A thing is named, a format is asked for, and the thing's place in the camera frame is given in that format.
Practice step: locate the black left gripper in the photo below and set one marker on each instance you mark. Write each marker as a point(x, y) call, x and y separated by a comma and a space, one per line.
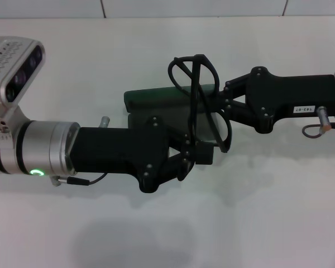
point(114, 150)

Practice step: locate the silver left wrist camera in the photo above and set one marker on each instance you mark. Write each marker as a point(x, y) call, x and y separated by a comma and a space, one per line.
point(8, 64)

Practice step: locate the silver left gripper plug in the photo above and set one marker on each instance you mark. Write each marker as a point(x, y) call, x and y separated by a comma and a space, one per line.
point(104, 123)

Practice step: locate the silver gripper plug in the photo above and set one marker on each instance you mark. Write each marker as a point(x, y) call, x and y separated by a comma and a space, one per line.
point(104, 123)
point(324, 118)

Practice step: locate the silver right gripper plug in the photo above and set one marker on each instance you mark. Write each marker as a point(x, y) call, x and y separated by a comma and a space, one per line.
point(324, 118)

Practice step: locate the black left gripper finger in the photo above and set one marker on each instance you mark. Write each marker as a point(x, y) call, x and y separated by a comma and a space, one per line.
point(205, 155)

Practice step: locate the black glasses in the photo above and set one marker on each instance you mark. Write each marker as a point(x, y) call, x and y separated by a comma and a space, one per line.
point(195, 83)

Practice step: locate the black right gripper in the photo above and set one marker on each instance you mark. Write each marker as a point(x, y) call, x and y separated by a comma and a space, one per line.
point(290, 95)

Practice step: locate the green glasses case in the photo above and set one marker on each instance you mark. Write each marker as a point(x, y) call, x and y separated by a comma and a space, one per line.
point(150, 96)

